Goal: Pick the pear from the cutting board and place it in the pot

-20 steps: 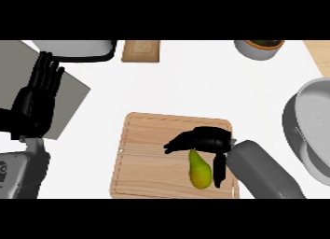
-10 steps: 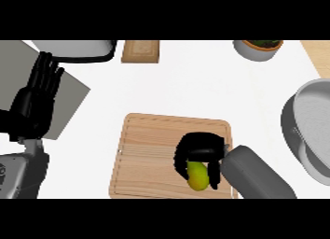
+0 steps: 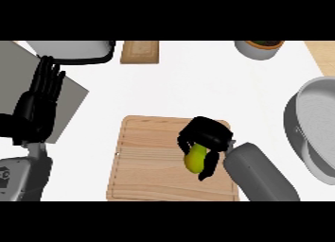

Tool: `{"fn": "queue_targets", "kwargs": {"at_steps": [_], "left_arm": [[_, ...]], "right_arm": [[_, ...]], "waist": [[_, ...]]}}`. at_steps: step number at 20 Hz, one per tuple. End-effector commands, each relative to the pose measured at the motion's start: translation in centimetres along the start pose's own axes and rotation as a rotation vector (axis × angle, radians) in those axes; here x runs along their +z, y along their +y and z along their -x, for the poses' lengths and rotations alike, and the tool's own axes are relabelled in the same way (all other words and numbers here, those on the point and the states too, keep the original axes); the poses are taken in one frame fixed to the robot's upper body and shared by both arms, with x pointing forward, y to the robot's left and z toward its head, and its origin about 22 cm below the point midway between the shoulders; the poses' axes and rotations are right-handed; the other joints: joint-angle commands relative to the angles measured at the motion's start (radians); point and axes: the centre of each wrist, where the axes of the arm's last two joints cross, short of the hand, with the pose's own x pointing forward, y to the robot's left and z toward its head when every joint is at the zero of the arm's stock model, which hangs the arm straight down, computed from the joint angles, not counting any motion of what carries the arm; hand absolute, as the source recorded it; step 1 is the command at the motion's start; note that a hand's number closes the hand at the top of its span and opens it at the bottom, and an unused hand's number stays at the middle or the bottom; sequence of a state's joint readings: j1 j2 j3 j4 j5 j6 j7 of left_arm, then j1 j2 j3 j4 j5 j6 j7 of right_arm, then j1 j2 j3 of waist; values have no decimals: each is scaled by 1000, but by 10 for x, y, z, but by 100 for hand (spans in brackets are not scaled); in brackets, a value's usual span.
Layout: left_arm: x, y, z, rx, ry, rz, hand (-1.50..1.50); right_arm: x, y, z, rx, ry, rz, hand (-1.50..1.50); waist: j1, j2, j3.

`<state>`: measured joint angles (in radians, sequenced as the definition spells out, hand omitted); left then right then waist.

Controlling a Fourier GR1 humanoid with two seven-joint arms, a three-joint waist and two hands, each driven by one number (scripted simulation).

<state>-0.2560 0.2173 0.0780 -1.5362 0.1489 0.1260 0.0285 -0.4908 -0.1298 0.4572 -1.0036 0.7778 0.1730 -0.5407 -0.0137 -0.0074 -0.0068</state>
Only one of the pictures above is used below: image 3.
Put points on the flat grey panel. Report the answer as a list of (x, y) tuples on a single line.
[(17, 85)]

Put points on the white plant pot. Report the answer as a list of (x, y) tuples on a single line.
[(260, 48)]

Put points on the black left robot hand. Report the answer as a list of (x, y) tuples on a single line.
[(33, 107)]

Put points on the yellow-green pear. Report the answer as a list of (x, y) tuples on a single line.
[(195, 159)]

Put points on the grey metal pot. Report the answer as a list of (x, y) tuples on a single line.
[(319, 126)]

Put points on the pale wooden cutting board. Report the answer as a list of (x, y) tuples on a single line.
[(147, 160)]

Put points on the small brown wooden block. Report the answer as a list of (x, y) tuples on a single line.
[(141, 52)]

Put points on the white appliance with black rim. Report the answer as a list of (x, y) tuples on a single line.
[(73, 51)]

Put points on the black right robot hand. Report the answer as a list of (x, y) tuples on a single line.
[(207, 131)]

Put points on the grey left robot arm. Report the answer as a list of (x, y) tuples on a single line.
[(18, 176)]

